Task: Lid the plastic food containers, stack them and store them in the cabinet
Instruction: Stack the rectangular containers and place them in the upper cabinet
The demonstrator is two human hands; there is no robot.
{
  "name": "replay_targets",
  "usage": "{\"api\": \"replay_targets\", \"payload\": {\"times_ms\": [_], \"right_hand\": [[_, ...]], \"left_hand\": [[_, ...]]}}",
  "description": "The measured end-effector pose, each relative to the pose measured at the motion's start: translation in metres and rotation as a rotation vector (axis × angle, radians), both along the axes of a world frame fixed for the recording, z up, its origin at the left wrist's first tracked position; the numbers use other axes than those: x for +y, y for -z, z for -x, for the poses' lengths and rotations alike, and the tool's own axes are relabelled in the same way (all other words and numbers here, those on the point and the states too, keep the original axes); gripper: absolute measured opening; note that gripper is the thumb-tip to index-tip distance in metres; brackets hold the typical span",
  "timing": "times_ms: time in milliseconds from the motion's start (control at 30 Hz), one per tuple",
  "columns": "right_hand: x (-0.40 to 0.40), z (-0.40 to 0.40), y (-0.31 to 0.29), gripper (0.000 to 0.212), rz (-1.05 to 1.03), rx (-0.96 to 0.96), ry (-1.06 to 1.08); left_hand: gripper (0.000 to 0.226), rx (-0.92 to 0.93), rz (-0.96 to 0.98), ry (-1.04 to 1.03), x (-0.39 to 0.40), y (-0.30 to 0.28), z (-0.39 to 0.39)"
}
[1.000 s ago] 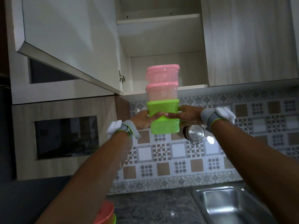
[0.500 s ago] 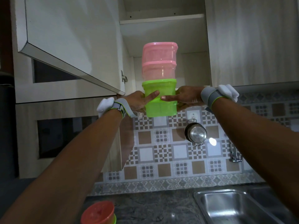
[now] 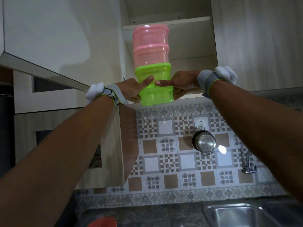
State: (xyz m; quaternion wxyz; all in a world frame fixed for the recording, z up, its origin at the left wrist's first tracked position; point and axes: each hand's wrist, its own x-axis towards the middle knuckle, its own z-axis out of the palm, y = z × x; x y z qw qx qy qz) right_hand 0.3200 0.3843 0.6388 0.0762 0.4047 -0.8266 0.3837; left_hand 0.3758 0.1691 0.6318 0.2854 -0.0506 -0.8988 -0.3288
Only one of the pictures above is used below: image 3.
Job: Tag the person's left forearm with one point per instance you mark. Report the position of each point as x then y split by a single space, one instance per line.
59 158

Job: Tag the person's right forearm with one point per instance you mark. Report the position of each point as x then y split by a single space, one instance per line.
260 130

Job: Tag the white grey wrist tracker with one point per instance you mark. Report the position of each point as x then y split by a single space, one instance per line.
208 79
109 92

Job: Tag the dark grey refrigerator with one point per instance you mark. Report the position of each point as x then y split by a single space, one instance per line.
7 127

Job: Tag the steel sink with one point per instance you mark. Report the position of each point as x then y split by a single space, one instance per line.
236 217

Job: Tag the cream wall cabinet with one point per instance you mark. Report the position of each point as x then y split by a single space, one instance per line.
189 40

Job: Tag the person's right hand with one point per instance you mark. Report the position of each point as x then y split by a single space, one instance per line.
184 80

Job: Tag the large green container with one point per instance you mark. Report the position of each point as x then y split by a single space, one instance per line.
156 99
161 74

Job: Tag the person's left hand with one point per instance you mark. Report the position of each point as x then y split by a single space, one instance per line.
130 88

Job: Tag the white wall hook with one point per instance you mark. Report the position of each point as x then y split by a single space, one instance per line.
201 124

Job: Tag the cream cabinet door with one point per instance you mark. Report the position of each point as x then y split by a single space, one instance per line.
59 33

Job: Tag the steel faucet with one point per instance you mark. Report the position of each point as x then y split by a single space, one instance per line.
247 166

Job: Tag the wooden cabinet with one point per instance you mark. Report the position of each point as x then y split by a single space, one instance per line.
113 139

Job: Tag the steel pan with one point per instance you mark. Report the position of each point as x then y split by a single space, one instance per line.
206 141

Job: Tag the orange round lid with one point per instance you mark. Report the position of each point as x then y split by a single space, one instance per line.
104 223

